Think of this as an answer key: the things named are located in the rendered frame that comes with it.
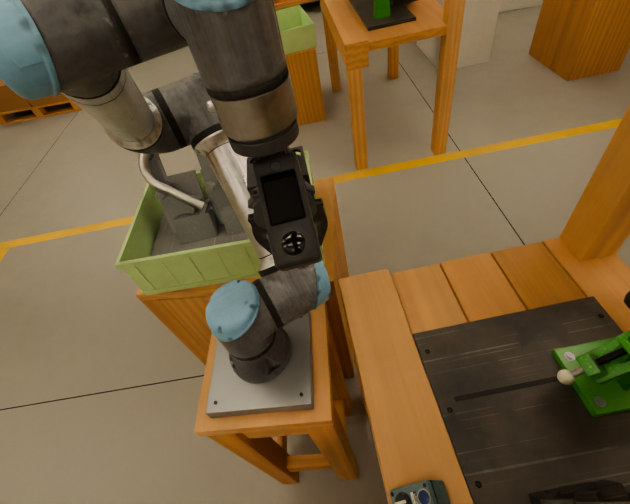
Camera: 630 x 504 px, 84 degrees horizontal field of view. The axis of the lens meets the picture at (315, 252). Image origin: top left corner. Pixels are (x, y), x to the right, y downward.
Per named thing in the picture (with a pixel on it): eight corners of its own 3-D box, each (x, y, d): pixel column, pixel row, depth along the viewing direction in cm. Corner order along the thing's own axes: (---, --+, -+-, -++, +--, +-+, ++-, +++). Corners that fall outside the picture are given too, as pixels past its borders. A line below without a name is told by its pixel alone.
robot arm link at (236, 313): (216, 327, 81) (191, 295, 71) (268, 299, 83) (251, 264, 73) (233, 369, 73) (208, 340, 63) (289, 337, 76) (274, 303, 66)
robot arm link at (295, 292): (274, 323, 81) (157, 104, 74) (329, 292, 84) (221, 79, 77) (282, 336, 69) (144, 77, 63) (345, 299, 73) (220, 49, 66)
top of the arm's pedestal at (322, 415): (200, 437, 82) (193, 432, 79) (220, 318, 103) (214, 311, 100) (334, 426, 79) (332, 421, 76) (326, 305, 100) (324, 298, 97)
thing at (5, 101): (0, 125, 461) (-30, 92, 428) (32, 97, 515) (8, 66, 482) (82, 110, 447) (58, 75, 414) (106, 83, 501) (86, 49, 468)
